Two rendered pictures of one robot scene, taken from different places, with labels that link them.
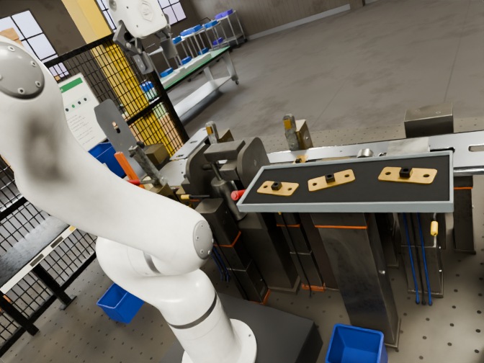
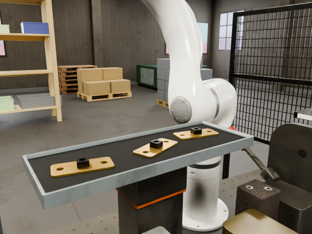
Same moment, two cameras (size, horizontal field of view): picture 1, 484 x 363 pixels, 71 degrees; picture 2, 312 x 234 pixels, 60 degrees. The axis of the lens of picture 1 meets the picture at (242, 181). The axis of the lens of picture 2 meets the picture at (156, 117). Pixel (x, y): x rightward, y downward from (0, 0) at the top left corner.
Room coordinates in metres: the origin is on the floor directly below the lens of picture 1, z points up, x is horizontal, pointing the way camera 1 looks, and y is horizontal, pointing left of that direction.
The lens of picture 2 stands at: (0.65, -0.56, 1.32)
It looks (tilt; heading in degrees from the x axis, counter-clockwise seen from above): 14 degrees down; 107
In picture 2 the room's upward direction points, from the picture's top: straight up
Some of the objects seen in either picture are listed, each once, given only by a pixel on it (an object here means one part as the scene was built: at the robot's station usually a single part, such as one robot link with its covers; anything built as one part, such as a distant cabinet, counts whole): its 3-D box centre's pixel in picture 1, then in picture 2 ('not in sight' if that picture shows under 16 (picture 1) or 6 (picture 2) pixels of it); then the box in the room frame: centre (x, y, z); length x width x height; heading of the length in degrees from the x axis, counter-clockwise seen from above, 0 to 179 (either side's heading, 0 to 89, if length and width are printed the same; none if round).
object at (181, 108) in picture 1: (185, 90); not in sight; (5.90, 0.24, 0.39); 2.18 x 0.88 x 0.79; 135
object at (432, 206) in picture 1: (335, 184); (149, 150); (0.51, -0.16, 1.16); 0.37 x 0.14 x 0.02; 51
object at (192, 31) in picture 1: (191, 50); not in sight; (9.78, -0.20, 0.54); 1.14 x 0.67 x 1.08; 46
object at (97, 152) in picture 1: (90, 173); not in sight; (1.40, 0.58, 1.10); 0.30 x 0.17 x 0.13; 135
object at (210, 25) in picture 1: (208, 42); not in sight; (10.36, -0.77, 0.49); 1.04 x 0.61 x 0.98; 46
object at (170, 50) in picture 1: (169, 41); not in sight; (0.83, 0.02, 1.47); 0.03 x 0.03 x 0.07; 51
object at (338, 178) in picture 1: (330, 178); (156, 144); (0.52, -0.15, 1.17); 0.08 x 0.04 x 0.01; 72
